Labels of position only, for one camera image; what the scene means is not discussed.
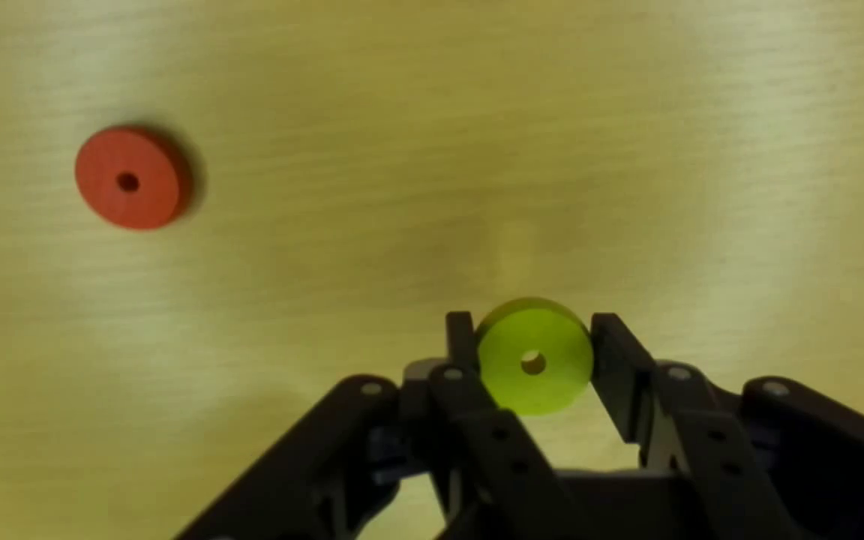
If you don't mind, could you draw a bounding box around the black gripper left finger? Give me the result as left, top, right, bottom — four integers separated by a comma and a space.
174, 309, 593, 540

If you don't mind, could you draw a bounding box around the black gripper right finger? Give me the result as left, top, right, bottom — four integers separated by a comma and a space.
587, 309, 864, 540

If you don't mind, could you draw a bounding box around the yellow plastic ring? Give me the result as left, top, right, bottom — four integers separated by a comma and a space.
475, 294, 597, 416

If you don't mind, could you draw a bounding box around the orange plastic ring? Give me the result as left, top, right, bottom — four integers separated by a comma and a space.
71, 124, 196, 235

